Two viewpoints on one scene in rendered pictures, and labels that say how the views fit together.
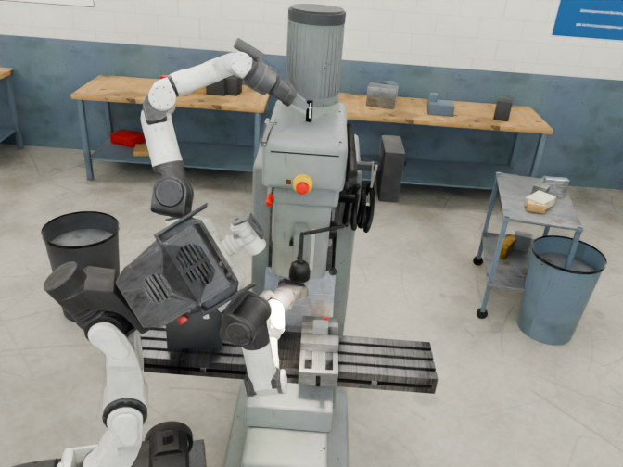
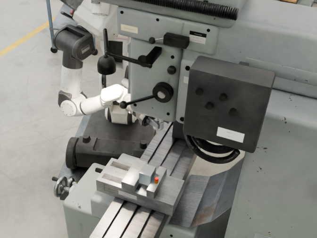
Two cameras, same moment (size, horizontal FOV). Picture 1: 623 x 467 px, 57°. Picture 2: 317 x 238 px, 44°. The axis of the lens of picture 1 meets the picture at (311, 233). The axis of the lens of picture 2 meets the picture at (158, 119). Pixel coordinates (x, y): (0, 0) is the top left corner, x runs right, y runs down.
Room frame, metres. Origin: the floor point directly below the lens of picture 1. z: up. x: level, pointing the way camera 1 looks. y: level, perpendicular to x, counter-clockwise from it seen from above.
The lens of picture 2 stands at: (2.28, -1.14, 2.20)
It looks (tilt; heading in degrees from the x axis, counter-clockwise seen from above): 38 degrees down; 109
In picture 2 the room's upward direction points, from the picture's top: 3 degrees clockwise
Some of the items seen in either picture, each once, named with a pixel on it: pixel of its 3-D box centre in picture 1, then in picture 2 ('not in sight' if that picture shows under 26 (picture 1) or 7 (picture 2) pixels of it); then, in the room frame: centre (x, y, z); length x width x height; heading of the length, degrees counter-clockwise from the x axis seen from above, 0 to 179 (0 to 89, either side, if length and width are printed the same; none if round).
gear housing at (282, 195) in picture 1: (305, 173); (177, 17); (1.91, 0.04, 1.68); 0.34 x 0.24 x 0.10; 0
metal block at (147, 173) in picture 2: (320, 329); (147, 174); (1.86, -0.06, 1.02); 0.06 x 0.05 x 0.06; 90
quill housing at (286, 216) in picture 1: (301, 230); (162, 70); (1.87, 0.04, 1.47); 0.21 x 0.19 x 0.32; 90
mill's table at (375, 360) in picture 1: (285, 356); (157, 178); (1.86, 0.07, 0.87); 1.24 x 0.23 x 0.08; 90
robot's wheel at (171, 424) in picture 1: (169, 441); not in sight; (1.69, 0.54, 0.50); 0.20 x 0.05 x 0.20; 106
